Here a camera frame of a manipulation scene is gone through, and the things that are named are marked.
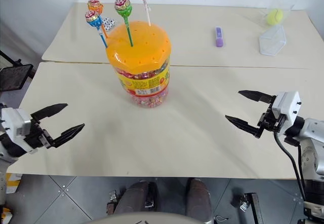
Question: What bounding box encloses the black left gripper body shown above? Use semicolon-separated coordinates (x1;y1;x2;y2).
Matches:
23;119;53;151

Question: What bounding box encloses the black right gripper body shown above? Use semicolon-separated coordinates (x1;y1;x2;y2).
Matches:
257;103;288;134

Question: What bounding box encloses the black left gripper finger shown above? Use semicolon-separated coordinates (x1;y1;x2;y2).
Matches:
30;103;69;122
49;123;86;149

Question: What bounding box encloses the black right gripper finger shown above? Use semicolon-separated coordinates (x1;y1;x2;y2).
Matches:
237;90;277;105
225;115;264;139

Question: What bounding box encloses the blue-wrapped lollipop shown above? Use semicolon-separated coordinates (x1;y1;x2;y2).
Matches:
85;10;109;49

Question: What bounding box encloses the orange-lidded lollipop jar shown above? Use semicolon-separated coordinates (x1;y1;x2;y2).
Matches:
105;21;173;111

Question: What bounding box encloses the orange-wrapped lollipop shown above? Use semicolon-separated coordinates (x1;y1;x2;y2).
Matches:
87;0;110;39

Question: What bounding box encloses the green-wrapped lollipop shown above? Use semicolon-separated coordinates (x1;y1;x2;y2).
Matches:
114;0;134;48

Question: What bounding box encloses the black mesh tray stand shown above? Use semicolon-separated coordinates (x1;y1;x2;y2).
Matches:
0;50;35;93

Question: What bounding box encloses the yellow white floor block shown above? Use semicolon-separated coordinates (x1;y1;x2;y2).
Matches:
4;173;23;195

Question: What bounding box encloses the clear plastic box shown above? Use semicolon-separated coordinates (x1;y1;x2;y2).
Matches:
258;24;288;56

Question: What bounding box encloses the purple glue stick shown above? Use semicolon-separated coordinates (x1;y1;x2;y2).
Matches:
214;26;226;48

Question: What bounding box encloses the yellow-green tennis ball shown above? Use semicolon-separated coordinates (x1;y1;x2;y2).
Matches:
265;8;285;26

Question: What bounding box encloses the black metal table leg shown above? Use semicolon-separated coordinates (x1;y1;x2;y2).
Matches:
240;193;262;224

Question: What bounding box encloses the dark rounded robot leg shape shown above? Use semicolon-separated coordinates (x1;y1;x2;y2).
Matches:
112;179;158;216
185;178;214;224

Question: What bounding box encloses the clear plastic ball container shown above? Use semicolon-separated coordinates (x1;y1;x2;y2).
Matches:
260;0;296;27

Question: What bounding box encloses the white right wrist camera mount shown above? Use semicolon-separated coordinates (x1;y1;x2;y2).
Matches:
270;90;302;131

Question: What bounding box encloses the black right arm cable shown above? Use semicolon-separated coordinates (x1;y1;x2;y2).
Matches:
273;129;307;202

